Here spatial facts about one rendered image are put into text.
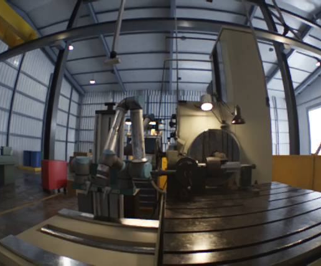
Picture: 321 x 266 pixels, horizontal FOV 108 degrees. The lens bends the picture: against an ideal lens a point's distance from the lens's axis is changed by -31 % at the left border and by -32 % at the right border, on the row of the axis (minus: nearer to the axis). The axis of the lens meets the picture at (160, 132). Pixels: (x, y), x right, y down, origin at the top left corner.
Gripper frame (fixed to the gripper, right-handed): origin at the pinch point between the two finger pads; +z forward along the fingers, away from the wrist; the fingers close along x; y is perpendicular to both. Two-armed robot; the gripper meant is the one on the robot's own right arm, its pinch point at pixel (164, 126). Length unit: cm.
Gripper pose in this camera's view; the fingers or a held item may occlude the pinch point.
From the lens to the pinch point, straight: 238.8
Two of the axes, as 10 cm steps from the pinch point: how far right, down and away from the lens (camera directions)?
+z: 10.0, 0.1, -0.4
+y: -0.4, -1.1, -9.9
